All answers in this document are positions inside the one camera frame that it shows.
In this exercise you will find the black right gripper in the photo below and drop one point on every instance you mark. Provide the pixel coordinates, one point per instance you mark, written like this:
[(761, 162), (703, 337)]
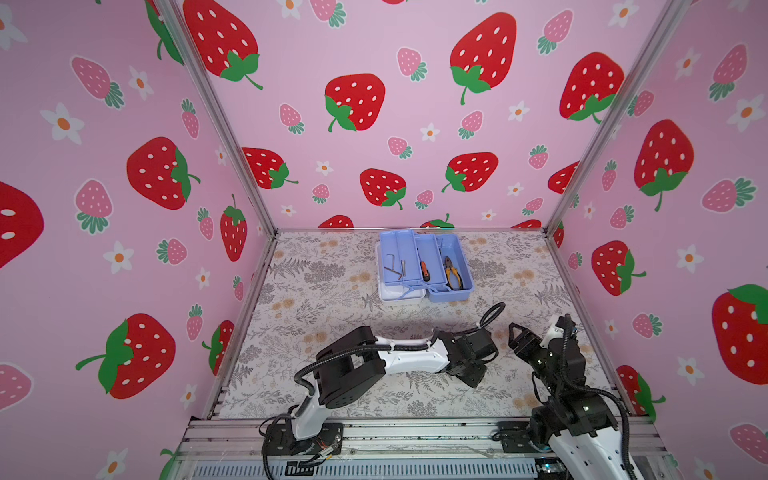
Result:
[(522, 351)]

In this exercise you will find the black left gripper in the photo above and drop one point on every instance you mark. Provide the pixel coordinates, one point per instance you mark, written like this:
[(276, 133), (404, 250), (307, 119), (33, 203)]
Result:
[(477, 377)]

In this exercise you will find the orange handled pliers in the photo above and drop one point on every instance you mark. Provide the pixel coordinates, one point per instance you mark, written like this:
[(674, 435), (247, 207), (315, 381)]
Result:
[(453, 277)]

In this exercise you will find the orange screwdriver long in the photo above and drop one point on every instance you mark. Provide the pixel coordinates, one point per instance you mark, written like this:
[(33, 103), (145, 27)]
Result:
[(425, 272)]

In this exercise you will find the steel hex key large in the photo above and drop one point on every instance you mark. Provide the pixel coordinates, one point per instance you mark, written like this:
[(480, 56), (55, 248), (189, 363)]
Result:
[(393, 274)]

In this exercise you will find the white lid blue tool box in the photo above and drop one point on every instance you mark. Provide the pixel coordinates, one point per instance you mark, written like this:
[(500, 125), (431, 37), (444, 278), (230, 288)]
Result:
[(415, 266)]

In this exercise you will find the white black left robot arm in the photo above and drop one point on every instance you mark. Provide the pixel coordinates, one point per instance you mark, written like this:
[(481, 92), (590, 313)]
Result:
[(348, 368)]

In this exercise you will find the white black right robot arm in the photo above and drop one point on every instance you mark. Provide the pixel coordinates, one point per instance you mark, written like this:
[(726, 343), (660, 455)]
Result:
[(587, 428)]

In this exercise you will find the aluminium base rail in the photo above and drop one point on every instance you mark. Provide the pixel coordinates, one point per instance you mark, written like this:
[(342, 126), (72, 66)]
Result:
[(439, 448)]

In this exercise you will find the aluminium corner frame post right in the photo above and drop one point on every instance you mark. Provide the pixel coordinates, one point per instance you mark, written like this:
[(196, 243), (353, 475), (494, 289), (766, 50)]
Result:
[(661, 33)]

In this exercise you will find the aluminium corner frame post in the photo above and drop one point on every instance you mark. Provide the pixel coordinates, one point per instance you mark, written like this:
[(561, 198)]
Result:
[(661, 33), (181, 36)]

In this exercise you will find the aluminium corner frame post left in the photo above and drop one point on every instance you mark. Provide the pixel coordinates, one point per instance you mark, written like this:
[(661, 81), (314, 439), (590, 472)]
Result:
[(181, 36)]

